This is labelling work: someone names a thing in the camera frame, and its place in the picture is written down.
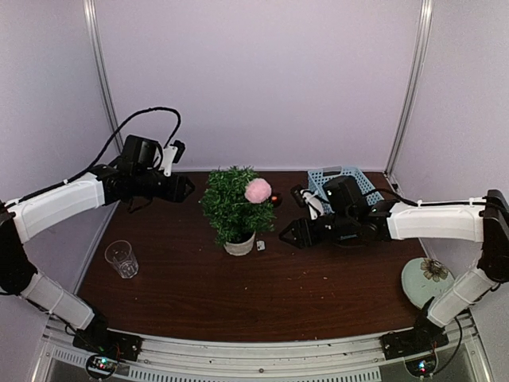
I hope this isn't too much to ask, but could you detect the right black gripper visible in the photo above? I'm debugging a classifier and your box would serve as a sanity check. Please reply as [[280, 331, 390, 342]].
[[279, 210, 355, 249]]

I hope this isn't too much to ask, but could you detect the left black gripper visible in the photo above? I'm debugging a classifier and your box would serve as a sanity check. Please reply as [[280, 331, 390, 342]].
[[133, 168, 195, 202]]

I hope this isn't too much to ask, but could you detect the small green christmas tree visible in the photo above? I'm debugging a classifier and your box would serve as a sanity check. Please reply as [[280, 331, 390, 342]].
[[200, 166, 275, 246]]

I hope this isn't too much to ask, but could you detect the red bauble ornament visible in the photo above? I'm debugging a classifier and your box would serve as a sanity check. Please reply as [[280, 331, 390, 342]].
[[270, 193, 282, 208]]

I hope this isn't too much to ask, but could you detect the pink pompom ornament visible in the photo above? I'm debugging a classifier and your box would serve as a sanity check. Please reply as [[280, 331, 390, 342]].
[[244, 178, 272, 204]]

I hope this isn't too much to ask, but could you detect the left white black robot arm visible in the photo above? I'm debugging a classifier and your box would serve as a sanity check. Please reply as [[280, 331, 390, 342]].
[[1, 135, 195, 353]]

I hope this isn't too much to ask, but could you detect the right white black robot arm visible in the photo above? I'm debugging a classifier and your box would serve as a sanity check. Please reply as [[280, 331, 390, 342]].
[[279, 176, 508, 352]]

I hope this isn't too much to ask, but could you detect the white tree pot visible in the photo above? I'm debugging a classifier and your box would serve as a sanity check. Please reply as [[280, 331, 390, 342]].
[[223, 232, 255, 256]]

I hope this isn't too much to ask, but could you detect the blue plastic basket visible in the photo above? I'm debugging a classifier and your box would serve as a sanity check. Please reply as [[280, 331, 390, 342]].
[[306, 166, 385, 212]]

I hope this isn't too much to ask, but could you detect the clear drinking glass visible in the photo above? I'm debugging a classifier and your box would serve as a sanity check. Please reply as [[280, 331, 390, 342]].
[[104, 240, 139, 279]]

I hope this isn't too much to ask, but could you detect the pale green floral plate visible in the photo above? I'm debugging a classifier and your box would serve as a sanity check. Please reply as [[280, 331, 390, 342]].
[[401, 258, 455, 309]]

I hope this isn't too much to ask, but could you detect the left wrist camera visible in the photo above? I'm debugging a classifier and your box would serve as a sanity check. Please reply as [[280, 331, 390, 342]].
[[159, 140, 186, 177]]

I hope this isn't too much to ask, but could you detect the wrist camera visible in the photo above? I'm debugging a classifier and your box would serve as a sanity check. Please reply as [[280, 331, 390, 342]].
[[290, 185, 325, 220], [159, 140, 186, 177]]

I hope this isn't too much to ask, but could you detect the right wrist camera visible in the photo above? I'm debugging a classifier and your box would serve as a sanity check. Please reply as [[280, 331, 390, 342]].
[[290, 185, 325, 220]]

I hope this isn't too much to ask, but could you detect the left aluminium frame post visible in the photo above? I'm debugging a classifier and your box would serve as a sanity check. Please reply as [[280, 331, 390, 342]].
[[82, 0, 124, 152]]

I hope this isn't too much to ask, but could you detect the aluminium frame post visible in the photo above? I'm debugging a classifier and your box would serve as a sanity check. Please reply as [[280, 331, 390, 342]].
[[82, 0, 124, 152], [384, 0, 434, 178]]

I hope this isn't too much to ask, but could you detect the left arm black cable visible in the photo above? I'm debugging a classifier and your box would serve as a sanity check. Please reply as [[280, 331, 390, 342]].
[[59, 106, 182, 188]]

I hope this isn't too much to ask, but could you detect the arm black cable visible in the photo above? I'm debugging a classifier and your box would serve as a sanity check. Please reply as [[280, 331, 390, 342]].
[[357, 189, 490, 210], [59, 106, 182, 188]]

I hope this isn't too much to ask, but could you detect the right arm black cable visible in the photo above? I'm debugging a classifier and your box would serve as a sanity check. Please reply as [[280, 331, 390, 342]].
[[357, 189, 490, 210]]

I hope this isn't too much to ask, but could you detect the front aluminium rail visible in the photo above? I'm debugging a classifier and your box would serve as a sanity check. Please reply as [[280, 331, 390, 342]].
[[31, 306, 494, 382]]

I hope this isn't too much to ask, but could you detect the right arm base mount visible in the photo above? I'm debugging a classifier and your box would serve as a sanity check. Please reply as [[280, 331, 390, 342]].
[[380, 329, 449, 378]]

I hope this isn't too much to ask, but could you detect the right aluminium frame post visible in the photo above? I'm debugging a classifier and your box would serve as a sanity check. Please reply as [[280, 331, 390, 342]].
[[384, 0, 434, 178]]

